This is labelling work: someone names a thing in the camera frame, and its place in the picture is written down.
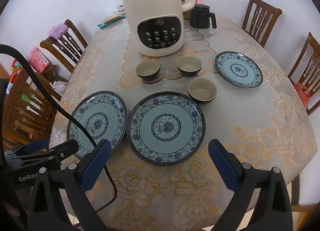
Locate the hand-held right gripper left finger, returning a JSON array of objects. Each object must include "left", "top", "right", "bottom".
[{"left": 27, "top": 139, "right": 112, "bottom": 231}]

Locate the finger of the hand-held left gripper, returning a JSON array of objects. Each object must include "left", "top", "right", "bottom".
[
  {"left": 47, "top": 139, "right": 79, "bottom": 159},
  {"left": 5, "top": 138, "right": 50, "bottom": 158}
]

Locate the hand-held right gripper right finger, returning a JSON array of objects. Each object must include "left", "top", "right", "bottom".
[{"left": 208, "top": 139, "right": 293, "bottom": 231}]

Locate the blue floral ceramic plate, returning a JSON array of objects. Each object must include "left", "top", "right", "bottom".
[
  {"left": 215, "top": 51, "right": 263, "bottom": 88},
  {"left": 127, "top": 92, "right": 206, "bottom": 166},
  {"left": 66, "top": 91, "right": 127, "bottom": 160}
]

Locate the dark brown ceramic bowl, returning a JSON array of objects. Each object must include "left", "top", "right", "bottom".
[
  {"left": 136, "top": 60, "right": 160, "bottom": 82},
  {"left": 177, "top": 57, "right": 202, "bottom": 78},
  {"left": 187, "top": 78, "right": 218, "bottom": 105}
]

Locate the wooden dining chair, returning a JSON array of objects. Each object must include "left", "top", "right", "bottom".
[
  {"left": 2, "top": 67, "right": 63, "bottom": 144},
  {"left": 287, "top": 32, "right": 320, "bottom": 116},
  {"left": 241, "top": 0, "right": 283, "bottom": 48}
]

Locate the white plastic bag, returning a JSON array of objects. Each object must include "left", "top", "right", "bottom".
[{"left": 50, "top": 81, "right": 67, "bottom": 97}]

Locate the colourful packet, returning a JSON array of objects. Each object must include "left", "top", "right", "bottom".
[{"left": 9, "top": 60, "right": 23, "bottom": 72}]

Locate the pink packet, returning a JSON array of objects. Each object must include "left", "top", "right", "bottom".
[{"left": 27, "top": 46, "right": 50, "bottom": 73}]

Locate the wooden chair with purple cloth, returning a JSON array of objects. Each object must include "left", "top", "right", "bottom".
[{"left": 40, "top": 19, "right": 88, "bottom": 73}]

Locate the red plastic bag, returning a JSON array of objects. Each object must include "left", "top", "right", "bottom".
[{"left": 294, "top": 82, "right": 310, "bottom": 108}]

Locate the purple cloth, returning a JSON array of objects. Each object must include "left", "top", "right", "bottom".
[{"left": 47, "top": 23, "right": 69, "bottom": 39}]

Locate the beige lace doily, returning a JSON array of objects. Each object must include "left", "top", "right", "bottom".
[{"left": 119, "top": 25, "right": 218, "bottom": 89}]

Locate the black lidded mug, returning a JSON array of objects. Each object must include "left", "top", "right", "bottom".
[{"left": 189, "top": 4, "right": 217, "bottom": 30}]

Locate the cream soy milk maker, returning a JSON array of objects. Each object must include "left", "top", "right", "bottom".
[{"left": 114, "top": 0, "right": 198, "bottom": 58}]

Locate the black cable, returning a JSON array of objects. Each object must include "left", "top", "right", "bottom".
[{"left": 0, "top": 44, "right": 117, "bottom": 224}]

